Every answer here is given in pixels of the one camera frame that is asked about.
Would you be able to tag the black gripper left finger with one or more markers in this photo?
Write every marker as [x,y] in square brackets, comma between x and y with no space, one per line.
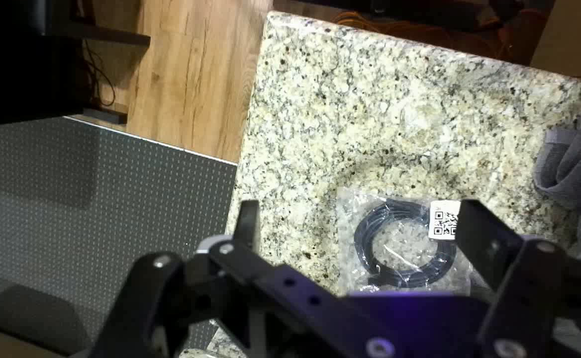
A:
[152,290]

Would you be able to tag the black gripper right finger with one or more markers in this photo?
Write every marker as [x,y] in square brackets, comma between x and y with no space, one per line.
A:
[522,290]

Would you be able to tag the grey perforated panel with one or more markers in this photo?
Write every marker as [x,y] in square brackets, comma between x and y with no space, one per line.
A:
[104,210]

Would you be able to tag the brown cardboard box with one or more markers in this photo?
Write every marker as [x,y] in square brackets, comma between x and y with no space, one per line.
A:
[572,35]

